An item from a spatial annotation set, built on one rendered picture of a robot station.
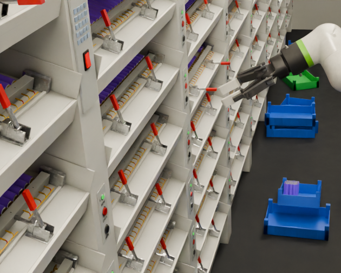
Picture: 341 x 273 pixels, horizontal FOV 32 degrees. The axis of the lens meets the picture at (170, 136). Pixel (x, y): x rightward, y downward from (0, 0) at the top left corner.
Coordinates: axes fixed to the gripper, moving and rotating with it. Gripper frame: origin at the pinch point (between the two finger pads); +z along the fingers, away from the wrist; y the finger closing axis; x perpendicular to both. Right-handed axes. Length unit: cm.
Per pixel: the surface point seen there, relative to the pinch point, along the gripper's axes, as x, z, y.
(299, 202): -98, 3, 64
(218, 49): -5, 0, 54
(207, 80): -2.7, 6.7, 25.1
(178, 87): 15.1, 10.3, -12.5
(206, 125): -19.2, 15.7, 25.8
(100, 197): 28, 24, -76
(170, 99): 12.7, 14.4, -11.9
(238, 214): -96, 34, 75
